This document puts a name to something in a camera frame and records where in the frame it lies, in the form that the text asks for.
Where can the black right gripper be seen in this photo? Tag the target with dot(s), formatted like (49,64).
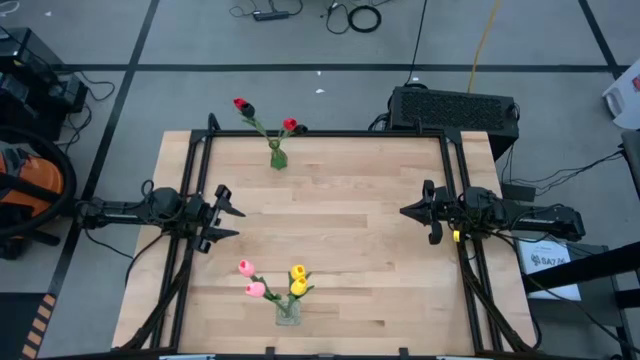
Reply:
(450,212)

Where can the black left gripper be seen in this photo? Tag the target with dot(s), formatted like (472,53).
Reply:
(202,215)

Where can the pink artificial tulip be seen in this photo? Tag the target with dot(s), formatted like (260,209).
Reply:
(246,268)
(255,289)

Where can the green glass vase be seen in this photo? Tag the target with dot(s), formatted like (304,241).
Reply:
(279,160)

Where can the yellow artificial tulip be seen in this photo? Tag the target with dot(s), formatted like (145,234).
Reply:
(298,271)
(299,286)

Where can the red artificial tulip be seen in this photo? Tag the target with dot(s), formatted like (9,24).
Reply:
(290,124)
(240,103)

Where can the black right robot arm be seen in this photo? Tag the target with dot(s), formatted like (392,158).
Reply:
(540,220)

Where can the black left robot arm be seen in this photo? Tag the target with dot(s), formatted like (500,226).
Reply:
(120,212)

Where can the clear cut-glass vase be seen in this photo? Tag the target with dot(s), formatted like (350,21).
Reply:
(289,318)

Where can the yellow tape tag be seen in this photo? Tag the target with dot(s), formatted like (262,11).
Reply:
(456,235)

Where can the black power brick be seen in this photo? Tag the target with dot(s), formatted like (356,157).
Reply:
(517,192)

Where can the black computer case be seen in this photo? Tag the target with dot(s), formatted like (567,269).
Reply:
(450,110)

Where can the white printed box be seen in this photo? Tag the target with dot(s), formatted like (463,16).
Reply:
(545,260)

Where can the silver aluminium extrusion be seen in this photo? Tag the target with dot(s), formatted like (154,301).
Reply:
(187,357)
(464,357)

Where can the black metal bar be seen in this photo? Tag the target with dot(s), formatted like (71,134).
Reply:
(590,267)

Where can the orange black vacuum cleaner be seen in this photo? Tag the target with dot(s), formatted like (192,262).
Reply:
(35,180)

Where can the black power strip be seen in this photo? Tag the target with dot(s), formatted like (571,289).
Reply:
(270,16)

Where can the white angular box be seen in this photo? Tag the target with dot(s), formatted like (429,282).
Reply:
(625,100)

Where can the black equipment stack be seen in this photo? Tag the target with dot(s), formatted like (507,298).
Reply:
(30,55)

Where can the black metal table frame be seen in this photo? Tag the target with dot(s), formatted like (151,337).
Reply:
(325,134)

